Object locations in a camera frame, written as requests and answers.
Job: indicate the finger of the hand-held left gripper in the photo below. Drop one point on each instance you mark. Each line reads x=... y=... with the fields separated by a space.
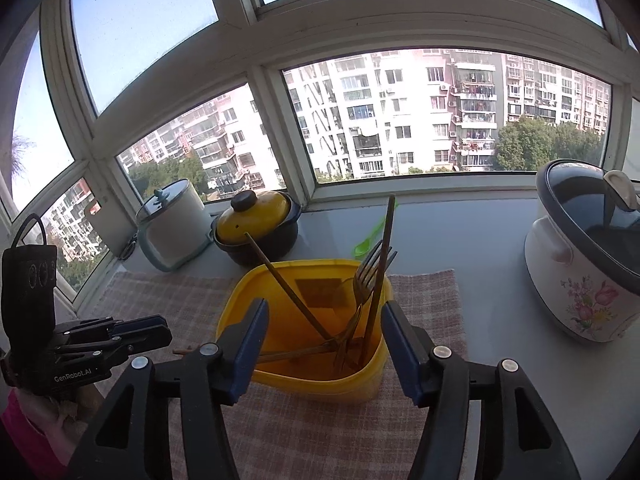
x=145 y=324
x=145 y=340

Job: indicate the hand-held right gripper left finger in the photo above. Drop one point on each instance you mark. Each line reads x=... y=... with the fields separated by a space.
x=250 y=345

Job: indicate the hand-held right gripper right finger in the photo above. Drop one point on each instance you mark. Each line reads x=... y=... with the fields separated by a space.
x=402 y=355

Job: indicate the yellow plastic container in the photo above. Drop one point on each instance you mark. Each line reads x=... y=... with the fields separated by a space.
x=310 y=385

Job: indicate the metal fork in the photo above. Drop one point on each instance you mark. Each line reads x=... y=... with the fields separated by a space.
x=367 y=270

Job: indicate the green plastic spoon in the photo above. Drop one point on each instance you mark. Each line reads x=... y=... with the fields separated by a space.
x=367 y=249

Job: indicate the person's left forearm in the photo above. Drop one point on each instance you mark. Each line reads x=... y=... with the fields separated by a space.
x=30 y=425

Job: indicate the person's left hand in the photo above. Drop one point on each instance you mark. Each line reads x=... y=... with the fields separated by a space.
x=89 y=397

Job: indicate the pink plaid placemat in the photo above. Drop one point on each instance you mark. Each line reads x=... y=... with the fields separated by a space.
x=160 y=300

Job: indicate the white pot with teal lid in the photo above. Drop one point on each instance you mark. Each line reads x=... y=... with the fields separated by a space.
x=175 y=230

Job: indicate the grey cutting board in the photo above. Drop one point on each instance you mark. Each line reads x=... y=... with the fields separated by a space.
x=105 y=232

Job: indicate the black casserole with yellow lid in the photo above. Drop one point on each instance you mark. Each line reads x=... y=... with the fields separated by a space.
x=260 y=220

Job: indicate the white floral rice cooker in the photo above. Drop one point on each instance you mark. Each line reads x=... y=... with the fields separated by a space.
x=565 y=270

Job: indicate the apartment buildings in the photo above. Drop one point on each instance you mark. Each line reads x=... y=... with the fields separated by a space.
x=410 y=110

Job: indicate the white window frame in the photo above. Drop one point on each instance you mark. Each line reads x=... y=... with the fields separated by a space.
x=350 y=20

